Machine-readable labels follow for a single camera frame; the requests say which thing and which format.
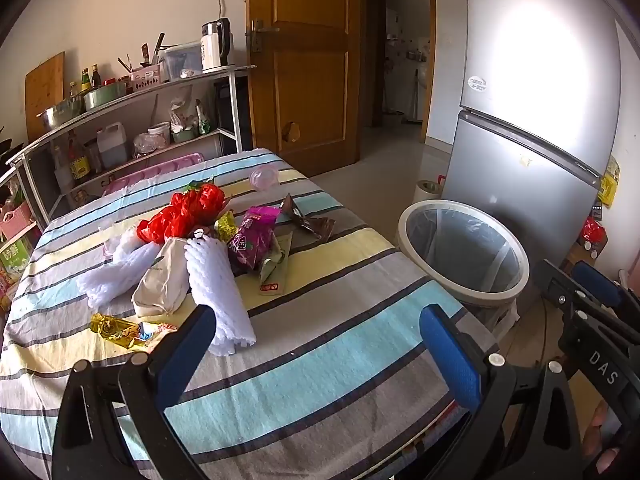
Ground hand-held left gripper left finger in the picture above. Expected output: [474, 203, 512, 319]
[50, 304, 218, 480]

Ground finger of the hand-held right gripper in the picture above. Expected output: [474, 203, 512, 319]
[537, 259, 640, 347]
[571, 261, 640, 313]

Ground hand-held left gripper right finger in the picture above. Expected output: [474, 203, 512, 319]
[420, 304, 586, 480]

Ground white foam net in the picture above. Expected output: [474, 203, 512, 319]
[184, 237, 257, 358]
[77, 225, 161, 311]

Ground gold candy wrapper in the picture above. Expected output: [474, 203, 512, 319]
[90, 312, 178, 351]

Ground beige paper bag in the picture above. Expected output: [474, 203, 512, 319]
[131, 237, 193, 318]

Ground white round trash bin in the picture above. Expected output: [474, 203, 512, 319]
[397, 200, 531, 311]

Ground beige wrapper red label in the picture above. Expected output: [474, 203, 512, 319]
[257, 232, 296, 296]

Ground purple snack packet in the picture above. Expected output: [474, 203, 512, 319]
[227, 206, 283, 276]

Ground yellow green snack packet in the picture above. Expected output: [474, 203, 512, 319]
[214, 210, 238, 243]

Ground red plastic bag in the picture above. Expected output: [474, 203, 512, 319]
[136, 183, 226, 246]

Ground brown foil wrapper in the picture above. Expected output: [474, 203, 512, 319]
[279, 193, 337, 242]

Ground pink plastic cup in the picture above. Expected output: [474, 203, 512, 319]
[249, 167, 281, 193]

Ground person's right hand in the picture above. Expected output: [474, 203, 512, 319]
[580, 402, 623, 466]

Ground small red bag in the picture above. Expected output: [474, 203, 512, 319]
[580, 217, 608, 256]

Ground white plastic stool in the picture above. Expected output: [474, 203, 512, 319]
[470, 300, 521, 342]

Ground striped tablecloth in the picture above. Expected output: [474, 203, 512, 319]
[0, 149, 501, 480]

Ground white paper roll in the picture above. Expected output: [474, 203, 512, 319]
[414, 180, 443, 211]

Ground silver refrigerator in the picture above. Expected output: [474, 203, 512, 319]
[442, 0, 618, 306]

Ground pink storage box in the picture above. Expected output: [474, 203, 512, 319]
[102, 152, 206, 198]

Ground green carton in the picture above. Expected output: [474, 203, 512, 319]
[0, 240, 31, 281]

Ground clear plastic food bag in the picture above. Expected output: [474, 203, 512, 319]
[132, 132, 166, 158]

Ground pink plastic crate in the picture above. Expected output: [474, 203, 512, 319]
[0, 202, 33, 241]

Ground yellow label oil bottle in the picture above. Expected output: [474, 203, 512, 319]
[67, 130, 91, 181]

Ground white plastic jug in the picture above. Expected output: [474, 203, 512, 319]
[96, 121, 129, 170]

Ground clear plastic bottle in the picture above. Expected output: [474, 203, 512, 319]
[52, 145, 73, 193]

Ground white lidded tub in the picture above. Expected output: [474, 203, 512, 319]
[147, 122, 172, 148]

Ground white plastic bag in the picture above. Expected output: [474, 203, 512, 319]
[169, 97, 201, 133]

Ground grey metal shelf rack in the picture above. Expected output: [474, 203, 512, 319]
[5, 65, 258, 226]

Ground metal basin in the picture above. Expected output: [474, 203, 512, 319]
[37, 95, 86, 131]

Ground pink utensil basket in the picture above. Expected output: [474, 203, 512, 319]
[129, 64, 162, 88]

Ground clear plastic storage box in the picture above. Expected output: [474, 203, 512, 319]
[159, 41, 203, 81]

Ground wooden door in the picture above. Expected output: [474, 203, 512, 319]
[245, 0, 367, 178]

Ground wooden cutting board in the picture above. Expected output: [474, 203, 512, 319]
[25, 51, 67, 143]

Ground white electric kettle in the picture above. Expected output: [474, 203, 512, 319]
[201, 17, 235, 72]

